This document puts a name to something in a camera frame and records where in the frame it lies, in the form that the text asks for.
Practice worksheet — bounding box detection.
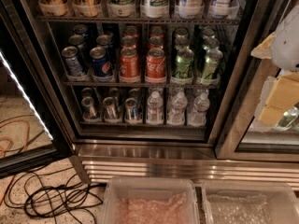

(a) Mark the stainless steel fridge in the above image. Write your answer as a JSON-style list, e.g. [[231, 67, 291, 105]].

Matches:
[[4, 0, 299, 187]]

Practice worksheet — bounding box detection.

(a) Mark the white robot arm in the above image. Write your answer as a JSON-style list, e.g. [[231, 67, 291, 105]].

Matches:
[[250, 5, 299, 127]]

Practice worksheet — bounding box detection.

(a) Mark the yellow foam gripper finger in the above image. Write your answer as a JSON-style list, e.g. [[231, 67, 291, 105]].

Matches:
[[254, 72, 299, 127], [250, 33, 275, 59]]

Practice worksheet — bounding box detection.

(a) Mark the silver energy can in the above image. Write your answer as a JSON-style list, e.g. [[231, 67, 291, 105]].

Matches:
[[125, 98, 142, 124], [81, 96, 100, 122], [103, 97, 121, 123]]

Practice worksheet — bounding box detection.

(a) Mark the right clear plastic bin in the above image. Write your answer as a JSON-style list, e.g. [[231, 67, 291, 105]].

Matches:
[[202, 181, 299, 224]]

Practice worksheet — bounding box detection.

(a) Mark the left clear plastic bin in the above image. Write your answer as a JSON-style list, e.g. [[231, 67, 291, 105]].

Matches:
[[101, 176, 200, 224]]

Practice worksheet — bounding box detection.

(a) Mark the silver energy can front right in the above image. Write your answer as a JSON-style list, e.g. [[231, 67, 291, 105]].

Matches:
[[125, 98, 142, 124]]

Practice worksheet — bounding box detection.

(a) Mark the red Coca-Cola can front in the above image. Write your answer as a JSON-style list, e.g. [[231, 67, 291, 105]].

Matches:
[[145, 48, 166, 84]]

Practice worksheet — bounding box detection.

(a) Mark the green soda can front right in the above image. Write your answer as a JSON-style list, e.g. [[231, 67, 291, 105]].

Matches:
[[198, 49, 223, 85]]

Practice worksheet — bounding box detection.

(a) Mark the green soda can front left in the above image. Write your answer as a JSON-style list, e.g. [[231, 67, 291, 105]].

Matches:
[[171, 49, 193, 85]]

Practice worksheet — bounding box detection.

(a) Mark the silver energy can front left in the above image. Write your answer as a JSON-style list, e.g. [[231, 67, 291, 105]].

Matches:
[[81, 96, 100, 122]]

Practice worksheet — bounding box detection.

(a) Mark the blue Pepsi can front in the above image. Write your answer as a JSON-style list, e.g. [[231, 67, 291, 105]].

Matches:
[[90, 47, 113, 82]]

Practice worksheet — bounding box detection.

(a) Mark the silver energy can front middle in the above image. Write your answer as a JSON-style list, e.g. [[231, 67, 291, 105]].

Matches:
[[103, 97, 121, 123]]

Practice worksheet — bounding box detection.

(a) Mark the orange soda can front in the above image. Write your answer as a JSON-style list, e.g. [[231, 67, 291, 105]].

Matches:
[[119, 48, 140, 83]]

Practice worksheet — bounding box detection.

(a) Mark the green soda can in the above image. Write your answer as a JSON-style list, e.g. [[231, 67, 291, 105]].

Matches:
[[171, 49, 193, 85], [198, 49, 223, 85]]

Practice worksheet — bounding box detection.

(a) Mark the clear water bottle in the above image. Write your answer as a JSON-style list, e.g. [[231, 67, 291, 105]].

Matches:
[[187, 92, 210, 127], [167, 91, 188, 126], [146, 91, 164, 125]]

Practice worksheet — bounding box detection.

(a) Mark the black cable on floor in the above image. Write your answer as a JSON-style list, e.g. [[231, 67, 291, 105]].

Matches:
[[3, 163, 107, 224]]

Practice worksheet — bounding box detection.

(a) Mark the clear plastic bin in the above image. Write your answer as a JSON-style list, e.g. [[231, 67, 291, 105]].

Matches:
[[202, 181, 299, 224], [101, 176, 200, 224]]

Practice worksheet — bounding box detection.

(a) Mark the silver diet Pepsi can front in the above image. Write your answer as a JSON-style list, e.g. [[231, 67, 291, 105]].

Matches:
[[61, 46, 88, 81]]

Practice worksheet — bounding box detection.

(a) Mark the open fridge glass door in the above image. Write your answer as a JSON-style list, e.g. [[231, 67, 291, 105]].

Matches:
[[0, 0, 72, 178]]

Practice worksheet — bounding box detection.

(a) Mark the orange cable on floor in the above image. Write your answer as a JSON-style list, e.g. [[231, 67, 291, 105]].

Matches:
[[0, 118, 32, 205]]

